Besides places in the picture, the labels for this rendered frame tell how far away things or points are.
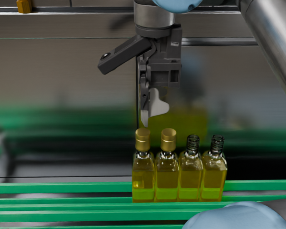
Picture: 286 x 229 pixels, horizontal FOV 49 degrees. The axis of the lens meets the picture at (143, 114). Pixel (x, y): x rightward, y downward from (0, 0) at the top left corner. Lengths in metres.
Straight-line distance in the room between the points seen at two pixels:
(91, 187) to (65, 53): 0.36
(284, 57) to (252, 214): 0.21
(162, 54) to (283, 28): 0.27
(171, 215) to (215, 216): 0.60
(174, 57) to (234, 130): 0.36
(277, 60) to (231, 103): 0.46
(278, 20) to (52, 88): 0.60
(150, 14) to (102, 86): 0.32
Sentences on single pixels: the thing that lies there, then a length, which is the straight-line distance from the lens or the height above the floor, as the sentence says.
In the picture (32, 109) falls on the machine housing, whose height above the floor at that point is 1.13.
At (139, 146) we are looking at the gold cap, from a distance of 0.73.
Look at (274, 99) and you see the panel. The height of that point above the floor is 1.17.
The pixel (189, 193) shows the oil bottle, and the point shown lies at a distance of 0.83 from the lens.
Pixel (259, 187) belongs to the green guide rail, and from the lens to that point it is 0.95.
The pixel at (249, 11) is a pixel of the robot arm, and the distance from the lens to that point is 0.46.
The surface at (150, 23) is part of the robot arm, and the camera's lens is 0.57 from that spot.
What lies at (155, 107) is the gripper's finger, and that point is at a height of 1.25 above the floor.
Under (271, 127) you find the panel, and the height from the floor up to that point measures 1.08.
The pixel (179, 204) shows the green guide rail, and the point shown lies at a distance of 0.83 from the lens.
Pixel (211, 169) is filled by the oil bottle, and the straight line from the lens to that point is 0.78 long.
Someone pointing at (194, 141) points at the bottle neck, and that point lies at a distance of 0.73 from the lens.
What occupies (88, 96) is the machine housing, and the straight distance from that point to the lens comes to 0.85.
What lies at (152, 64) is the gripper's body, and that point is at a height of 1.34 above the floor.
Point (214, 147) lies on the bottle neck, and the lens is 0.76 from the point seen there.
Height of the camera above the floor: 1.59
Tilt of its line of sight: 33 degrees down
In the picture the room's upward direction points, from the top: straight up
